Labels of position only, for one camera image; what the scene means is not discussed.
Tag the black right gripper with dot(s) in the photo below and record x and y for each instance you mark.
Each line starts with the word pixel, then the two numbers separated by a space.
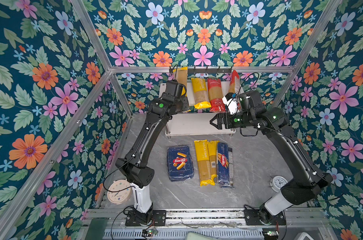
pixel 226 116

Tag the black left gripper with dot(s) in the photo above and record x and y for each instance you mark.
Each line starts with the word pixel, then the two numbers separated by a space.
pixel 186 103

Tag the red Barilla spaghetti bag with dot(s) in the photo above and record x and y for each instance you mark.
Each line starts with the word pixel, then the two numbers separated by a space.
pixel 215 96

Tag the yellow wholewheat spaghetti bag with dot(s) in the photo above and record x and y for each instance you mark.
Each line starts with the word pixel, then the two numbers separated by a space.
pixel 200 93

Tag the red-ended spaghetti bag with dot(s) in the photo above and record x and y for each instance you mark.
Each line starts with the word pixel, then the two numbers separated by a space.
pixel 234 85

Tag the blue Barilla spaghetti bag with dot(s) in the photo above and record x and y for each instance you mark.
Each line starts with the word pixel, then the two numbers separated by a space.
pixel 222 167

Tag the yellow Pastatime spaghetti bag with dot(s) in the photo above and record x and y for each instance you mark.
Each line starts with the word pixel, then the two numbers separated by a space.
pixel 181 75

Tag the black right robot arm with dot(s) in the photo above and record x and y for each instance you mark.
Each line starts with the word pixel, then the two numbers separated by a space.
pixel 308 180

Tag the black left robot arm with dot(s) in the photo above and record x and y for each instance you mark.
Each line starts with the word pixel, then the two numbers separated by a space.
pixel 134 165

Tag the white two-tier shelf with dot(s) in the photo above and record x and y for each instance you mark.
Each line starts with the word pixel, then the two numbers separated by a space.
pixel 193 124

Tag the blue Barilla pasta bag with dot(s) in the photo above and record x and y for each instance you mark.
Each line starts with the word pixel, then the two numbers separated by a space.
pixel 179 163

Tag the yellow Pastatime bag on floor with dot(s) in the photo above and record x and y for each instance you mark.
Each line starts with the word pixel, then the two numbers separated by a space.
pixel 206 175

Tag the white alarm clock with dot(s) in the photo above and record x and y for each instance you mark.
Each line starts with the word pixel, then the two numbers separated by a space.
pixel 277 182

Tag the beige round clock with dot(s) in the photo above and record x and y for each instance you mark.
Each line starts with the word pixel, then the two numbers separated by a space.
pixel 119 192

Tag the metal hook rail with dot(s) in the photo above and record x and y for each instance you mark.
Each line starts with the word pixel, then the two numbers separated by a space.
pixel 202 70

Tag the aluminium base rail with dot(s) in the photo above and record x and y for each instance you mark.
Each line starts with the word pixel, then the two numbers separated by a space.
pixel 216 224

